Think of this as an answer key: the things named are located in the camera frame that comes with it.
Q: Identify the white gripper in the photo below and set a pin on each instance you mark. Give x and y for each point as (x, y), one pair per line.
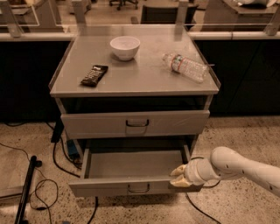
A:
(192, 171)

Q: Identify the grey drawer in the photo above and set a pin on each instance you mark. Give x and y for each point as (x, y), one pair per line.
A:
(128, 173)
(135, 124)

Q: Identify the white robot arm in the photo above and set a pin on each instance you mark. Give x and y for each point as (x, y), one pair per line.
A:
(225, 163)

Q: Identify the grey top drawer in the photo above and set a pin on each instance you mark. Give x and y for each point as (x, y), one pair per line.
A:
(135, 124)

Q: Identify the grey drawer cabinet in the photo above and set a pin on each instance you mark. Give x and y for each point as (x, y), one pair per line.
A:
(142, 84)

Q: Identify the clear plastic water bottle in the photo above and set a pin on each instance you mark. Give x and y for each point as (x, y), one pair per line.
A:
(189, 68)

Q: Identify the blue box behind cabinet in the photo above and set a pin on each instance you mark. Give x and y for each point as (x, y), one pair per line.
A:
(71, 148)

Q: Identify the black power adapter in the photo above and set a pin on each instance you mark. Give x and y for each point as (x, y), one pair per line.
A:
(57, 131)

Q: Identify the dark snack bar packet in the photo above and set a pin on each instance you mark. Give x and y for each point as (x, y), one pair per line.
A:
(94, 76)

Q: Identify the white ceramic bowl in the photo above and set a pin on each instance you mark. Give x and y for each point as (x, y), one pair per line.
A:
(125, 47)

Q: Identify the black metal bar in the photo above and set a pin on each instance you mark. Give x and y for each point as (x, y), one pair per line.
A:
(24, 196)

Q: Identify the white rail ledge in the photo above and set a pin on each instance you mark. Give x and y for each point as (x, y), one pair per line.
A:
(195, 35)

